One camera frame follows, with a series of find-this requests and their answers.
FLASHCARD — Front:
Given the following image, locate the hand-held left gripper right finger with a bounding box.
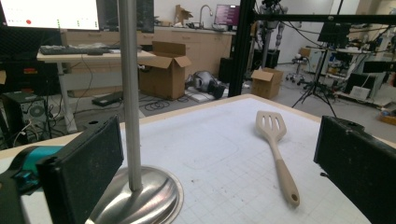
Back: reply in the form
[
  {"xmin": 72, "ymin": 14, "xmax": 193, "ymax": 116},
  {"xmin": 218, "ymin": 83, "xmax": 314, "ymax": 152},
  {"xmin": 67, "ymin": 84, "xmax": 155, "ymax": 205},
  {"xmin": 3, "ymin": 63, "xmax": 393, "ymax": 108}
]
[{"xmin": 313, "ymin": 115, "xmax": 396, "ymax": 224}]

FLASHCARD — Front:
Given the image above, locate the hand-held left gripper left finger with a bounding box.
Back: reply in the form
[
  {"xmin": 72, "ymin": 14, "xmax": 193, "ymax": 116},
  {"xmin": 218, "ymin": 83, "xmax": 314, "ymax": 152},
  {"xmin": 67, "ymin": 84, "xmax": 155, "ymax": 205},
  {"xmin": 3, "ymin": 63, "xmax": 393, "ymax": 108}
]
[{"xmin": 36, "ymin": 115, "xmax": 124, "ymax": 224}]

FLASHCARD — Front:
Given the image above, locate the silver metal stand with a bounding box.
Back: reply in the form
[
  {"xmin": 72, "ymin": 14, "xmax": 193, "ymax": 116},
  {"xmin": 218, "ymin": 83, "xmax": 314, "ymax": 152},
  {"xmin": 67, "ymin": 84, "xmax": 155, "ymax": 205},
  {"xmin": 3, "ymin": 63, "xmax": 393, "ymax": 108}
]
[{"xmin": 85, "ymin": 0, "xmax": 185, "ymax": 224}]

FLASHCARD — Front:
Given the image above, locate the beige slotted spatula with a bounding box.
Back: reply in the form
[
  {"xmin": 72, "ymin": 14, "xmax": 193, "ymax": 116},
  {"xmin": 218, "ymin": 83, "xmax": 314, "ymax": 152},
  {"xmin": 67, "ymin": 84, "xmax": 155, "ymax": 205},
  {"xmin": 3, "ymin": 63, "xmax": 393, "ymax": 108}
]
[{"xmin": 255, "ymin": 110, "xmax": 301, "ymax": 208}]

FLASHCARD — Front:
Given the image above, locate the black computer tower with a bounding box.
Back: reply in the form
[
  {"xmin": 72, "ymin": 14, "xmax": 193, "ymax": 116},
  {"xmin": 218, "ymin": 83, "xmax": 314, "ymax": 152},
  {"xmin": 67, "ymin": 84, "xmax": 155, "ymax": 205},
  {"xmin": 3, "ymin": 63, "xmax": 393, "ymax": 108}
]
[{"xmin": 1, "ymin": 91, "xmax": 48, "ymax": 144}]

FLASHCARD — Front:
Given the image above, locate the black tripod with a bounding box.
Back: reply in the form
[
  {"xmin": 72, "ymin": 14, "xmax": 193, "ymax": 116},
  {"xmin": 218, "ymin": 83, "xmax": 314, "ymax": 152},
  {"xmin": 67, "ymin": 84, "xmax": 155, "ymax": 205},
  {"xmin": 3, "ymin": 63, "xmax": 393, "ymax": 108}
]
[{"xmin": 292, "ymin": 46, "xmax": 339, "ymax": 118}]

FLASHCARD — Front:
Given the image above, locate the light wooden desk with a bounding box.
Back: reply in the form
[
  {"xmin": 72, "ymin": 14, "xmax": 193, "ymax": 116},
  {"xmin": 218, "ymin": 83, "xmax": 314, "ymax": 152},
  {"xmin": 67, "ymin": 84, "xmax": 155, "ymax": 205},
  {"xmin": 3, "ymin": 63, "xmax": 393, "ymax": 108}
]
[{"xmin": 36, "ymin": 49, "xmax": 157, "ymax": 133}]

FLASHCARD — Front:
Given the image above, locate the office stool on wheels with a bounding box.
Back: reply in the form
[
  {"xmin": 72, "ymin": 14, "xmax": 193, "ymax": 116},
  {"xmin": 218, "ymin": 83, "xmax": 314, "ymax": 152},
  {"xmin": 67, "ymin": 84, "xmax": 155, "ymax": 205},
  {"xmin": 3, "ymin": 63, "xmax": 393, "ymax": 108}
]
[{"xmin": 286, "ymin": 54, "xmax": 309, "ymax": 85}]

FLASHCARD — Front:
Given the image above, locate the black keyboard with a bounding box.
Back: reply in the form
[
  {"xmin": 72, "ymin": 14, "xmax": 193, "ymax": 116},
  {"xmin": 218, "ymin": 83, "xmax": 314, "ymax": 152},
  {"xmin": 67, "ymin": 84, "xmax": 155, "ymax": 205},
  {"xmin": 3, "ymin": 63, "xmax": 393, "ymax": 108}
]
[{"xmin": 39, "ymin": 45, "xmax": 113, "ymax": 56}]

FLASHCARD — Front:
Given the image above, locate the large open cardboard box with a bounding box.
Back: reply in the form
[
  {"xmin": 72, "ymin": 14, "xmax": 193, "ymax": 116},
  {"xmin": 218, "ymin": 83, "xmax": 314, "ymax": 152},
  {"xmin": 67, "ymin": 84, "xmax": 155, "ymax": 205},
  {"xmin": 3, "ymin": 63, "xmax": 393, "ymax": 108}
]
[{"xmin": 138, "ymin": 41, "xmax": 192, "ymax": 101}]

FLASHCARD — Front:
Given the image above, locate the small open cardboard box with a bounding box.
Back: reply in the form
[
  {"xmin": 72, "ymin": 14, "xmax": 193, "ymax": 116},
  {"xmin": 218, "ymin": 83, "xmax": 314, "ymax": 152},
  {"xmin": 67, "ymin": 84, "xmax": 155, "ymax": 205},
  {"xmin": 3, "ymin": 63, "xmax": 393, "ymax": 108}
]
[{"xmin": 250, "ymin": 67, "xmax": 284, "ymax": 100}]

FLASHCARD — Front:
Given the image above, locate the grey and black bag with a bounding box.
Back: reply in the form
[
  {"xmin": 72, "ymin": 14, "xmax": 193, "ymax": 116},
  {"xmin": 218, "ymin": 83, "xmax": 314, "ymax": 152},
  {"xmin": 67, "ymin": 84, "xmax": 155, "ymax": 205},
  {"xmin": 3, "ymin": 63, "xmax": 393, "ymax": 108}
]
[{"xmin": 186, "ymin": 70, "xmax": 228, "ymax": 99}]

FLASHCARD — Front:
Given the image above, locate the white lit computer monitor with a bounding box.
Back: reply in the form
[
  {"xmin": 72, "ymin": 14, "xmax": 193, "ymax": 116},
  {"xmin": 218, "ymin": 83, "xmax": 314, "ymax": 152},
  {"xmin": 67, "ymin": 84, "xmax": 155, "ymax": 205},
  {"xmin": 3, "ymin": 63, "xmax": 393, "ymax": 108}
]
[{"xmin": 0, "ymin": 0, "xmax": 101, "ymax": 31}]

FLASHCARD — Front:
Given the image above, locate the dark computer monitor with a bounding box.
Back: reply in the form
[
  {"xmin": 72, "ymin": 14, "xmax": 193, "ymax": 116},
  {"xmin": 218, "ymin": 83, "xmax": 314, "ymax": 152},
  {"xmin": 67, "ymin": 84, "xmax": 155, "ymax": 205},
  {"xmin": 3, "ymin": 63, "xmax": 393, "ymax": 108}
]
[{"xmin": 96, "ymin": 0, "xmax": 155, "ymax": 34}]

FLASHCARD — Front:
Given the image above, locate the grey humanoid robot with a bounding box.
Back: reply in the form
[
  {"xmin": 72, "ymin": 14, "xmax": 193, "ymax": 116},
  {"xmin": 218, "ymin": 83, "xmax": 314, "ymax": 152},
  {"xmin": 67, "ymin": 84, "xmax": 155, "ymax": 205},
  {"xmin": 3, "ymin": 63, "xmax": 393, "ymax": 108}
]
[{"xmin": 256, "ymin": 0, "xmax": 286, "ymax": 68}]

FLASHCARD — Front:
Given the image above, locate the beige cabinet counter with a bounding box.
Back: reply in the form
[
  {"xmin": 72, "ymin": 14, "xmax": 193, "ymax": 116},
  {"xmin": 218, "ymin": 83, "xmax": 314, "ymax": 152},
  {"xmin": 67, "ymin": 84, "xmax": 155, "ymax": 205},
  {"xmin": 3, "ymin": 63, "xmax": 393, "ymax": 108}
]
[{"xmin": 62, "ymin": 26, "xmax": 236, "ymax": 78}]

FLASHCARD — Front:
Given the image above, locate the metal sink faucet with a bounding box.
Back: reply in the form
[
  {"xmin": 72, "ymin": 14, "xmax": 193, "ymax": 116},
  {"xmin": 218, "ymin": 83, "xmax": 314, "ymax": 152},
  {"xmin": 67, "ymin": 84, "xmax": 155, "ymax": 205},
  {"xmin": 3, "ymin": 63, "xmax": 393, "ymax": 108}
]
[{"xmin": 199, "ymin": 4, "xmax": 214, "ymax": 29}]

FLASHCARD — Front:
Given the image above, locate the purple lit monitor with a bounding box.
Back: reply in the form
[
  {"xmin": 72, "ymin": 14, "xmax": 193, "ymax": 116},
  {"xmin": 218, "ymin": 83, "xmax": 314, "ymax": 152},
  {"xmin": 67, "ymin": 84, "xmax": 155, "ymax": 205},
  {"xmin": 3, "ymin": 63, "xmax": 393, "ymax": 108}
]
[{"xmin": 214, "ymin": 4, "xmax": 241, "ymax": 27}]

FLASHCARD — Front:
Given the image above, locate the coiled black cable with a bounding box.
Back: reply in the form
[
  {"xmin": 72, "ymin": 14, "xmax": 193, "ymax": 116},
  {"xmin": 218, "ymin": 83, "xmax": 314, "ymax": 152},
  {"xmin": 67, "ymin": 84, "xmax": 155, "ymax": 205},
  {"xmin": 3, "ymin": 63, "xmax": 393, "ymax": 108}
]
[{"xmin": 139, "ymin": 99, "xmax": 171, "ymax": 112}]

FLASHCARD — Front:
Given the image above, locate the black metal frame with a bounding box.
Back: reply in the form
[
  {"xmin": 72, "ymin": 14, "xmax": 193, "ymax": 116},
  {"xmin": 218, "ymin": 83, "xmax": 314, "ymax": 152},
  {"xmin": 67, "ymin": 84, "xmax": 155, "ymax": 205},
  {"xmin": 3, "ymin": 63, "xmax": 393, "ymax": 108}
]
[{"xmin": 228, "ymin": 0, "xmax": 396, "ymax": 97}]

